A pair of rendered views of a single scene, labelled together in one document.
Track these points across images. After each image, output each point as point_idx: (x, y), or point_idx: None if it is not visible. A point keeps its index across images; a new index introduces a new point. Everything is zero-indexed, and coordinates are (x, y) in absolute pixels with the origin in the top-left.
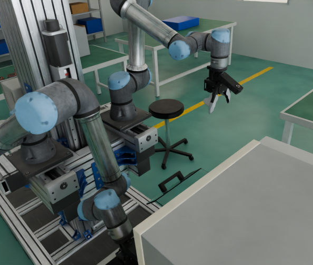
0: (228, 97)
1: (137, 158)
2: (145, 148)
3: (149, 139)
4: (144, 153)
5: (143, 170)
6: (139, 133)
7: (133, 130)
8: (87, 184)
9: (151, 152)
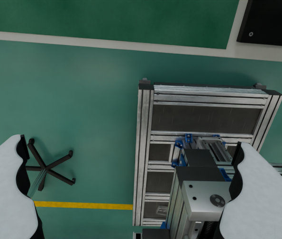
0: (12, 164)
1: (222, 176)
2: (218, 183)
3: (213, 196)
4: (204, 177)
5: (199, 153)
6: (213, 221)
7: (208, 233)
8: None
9: (186, 171)
